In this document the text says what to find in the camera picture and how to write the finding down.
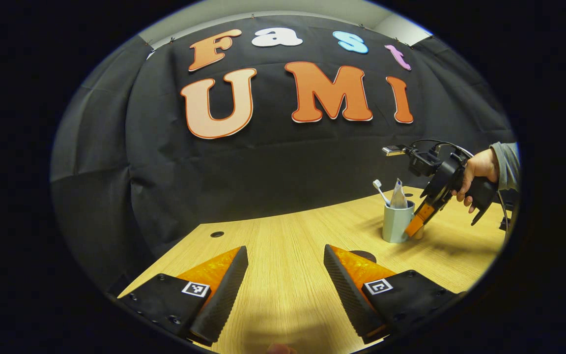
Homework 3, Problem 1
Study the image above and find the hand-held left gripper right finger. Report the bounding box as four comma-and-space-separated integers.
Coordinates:
323, 244, 466, 345

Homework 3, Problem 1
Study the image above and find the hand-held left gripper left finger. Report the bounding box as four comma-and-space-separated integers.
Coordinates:
117, 245, 250, 347

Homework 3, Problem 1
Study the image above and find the blue cup with wooden handle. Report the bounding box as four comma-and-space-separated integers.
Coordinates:
382, 199, 418, 244

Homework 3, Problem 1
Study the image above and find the white toothpaste tube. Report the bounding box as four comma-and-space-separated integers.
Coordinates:
390, 177, 409, 210

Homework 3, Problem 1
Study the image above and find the dark round coaster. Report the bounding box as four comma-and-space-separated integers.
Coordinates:
349, 249, 377, 264

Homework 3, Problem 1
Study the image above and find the white toothbrush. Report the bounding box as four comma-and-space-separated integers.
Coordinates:
372, 179, 392, 207

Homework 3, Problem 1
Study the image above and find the wooden desktop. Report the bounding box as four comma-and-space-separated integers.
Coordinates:
116, 185, 510, 354

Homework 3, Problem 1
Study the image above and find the black backdrop cloth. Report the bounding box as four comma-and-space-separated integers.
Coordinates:
50, 14, 517, 292

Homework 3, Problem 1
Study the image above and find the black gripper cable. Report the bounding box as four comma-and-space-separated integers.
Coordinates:
410, 139, 476, 161

